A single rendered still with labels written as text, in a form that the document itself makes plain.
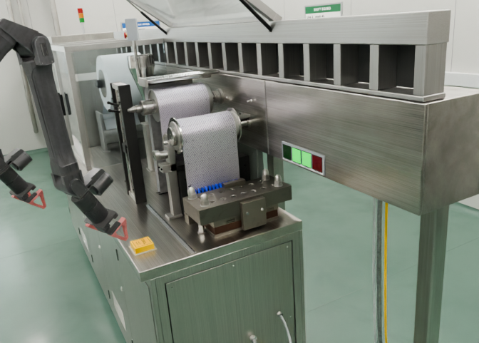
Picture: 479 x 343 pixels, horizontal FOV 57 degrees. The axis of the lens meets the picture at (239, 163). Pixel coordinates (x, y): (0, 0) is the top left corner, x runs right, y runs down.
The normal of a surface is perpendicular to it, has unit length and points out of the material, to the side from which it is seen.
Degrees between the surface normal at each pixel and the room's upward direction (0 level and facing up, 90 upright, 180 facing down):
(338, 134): 90
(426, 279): 90
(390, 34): 90
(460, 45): 90
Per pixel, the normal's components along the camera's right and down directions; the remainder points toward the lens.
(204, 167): 0.47, 0.23
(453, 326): -0.07, -0.95
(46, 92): 0.74, 0.15
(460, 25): -0.88, 0.21
